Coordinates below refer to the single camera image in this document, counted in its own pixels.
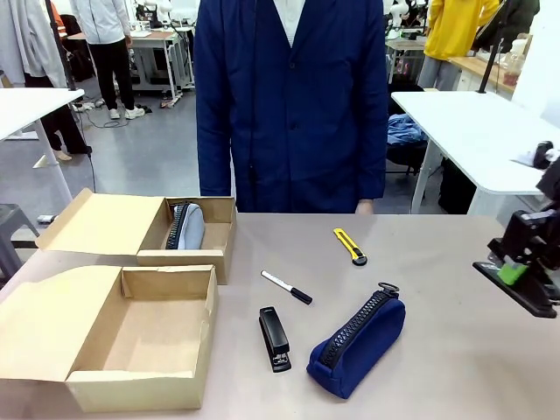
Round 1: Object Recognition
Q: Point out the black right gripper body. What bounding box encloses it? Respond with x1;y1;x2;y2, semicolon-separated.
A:
486;205;560;286

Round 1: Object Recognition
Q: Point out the blue campus pencil case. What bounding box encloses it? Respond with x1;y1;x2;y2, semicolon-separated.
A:
305;282;407;400

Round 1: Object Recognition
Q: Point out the yellow utility knife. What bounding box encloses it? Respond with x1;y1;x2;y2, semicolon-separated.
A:
332;227;368;267

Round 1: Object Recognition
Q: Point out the white marker black cap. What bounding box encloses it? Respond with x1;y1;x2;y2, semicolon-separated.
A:
260;269;314;306

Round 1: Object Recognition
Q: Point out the black stapler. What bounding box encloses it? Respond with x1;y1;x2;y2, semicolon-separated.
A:
258;305;293;374

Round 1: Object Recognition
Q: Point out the cardboard box with grey case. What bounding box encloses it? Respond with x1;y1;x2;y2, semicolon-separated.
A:
35;187;238;285

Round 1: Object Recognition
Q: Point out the large open cardboard box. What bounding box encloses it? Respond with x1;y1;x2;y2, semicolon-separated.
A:
0;263;220;413

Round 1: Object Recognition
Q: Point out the black bag under table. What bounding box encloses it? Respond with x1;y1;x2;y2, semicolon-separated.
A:
438;157;478;215

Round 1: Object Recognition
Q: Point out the large white table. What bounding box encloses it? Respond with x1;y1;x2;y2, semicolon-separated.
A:
390;90;560;215

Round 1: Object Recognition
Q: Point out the black chair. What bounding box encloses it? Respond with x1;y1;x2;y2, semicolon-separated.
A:
386;84;429;177

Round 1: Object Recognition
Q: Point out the blue cloth pile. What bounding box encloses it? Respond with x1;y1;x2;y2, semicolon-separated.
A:
387;113;428;148

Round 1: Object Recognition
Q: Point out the clear plastic bottle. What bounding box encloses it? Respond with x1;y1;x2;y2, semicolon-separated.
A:
501;40;527;88

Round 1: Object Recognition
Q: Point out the wooden counter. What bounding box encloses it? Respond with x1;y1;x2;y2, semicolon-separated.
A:
449;55;518;94

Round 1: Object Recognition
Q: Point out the black lamp stand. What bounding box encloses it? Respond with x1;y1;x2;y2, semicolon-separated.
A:
477;0;512;95

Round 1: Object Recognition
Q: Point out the person in yellow hoodie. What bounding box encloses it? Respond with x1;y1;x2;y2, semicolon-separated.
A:
417;0;501;92

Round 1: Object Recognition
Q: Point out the person in blue coat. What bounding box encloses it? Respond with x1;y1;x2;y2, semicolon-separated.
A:
194;0;390;214

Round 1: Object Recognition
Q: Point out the grey zipper pencil case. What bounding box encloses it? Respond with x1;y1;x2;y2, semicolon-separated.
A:
164;201;207;251

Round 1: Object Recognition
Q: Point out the person in white jacket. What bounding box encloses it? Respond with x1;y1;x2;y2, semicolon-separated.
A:
69;0;146;121

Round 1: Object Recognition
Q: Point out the grey plastic stool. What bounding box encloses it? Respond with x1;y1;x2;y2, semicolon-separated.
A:
0;203;41;281

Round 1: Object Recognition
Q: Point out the person in grey coat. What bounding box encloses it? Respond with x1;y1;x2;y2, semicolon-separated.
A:
0;0;93;162

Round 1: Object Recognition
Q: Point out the white frame workbench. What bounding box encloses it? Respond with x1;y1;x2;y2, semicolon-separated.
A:
129;24;196;102

